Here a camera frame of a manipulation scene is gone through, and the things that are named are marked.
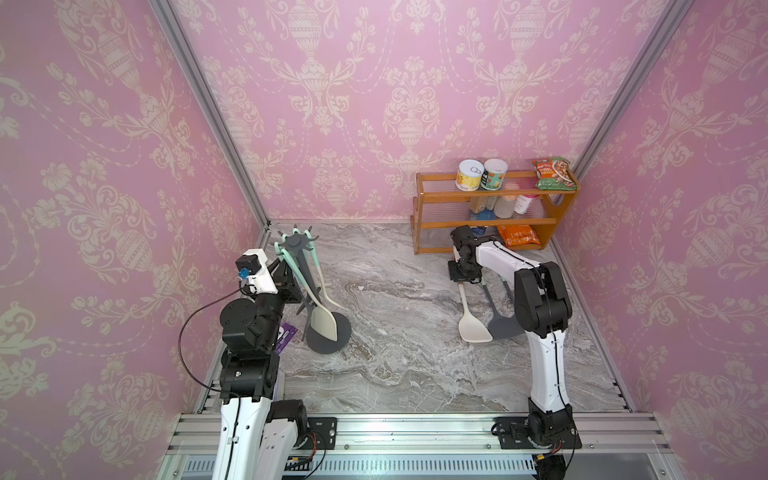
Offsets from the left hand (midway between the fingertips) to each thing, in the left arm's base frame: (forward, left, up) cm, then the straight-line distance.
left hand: (290, 258), depth 66 cm
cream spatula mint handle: (-5, -5, -21) cm, 22 cm away
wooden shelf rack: (+35, -38, -15) cm, 54 cm away
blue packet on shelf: (+38, -56, -29) cm, 73 cm away
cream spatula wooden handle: (0, -47, -34) cm, 58 cm away
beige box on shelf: (+36, -50, -13) cm, 63 cm away
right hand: (+20, -46, -33) cm, 61 cm away
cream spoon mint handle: (+2, -5, -2) cm, 6 cm away
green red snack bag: (+35, -71, -1) cm, 79 cm away
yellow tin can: (+32, -45, 0) cm, 55 cm away
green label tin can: (+33, -52, 0) cm, 61 cm away
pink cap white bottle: (+35, -66, -13) cm, 75 cm away
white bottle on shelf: (+35, -60, -15) cm, 71 cm away
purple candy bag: (-3, +9, -34) cm, 35 cm away
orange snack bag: (+36, -70, -30) cm, 84 cm away
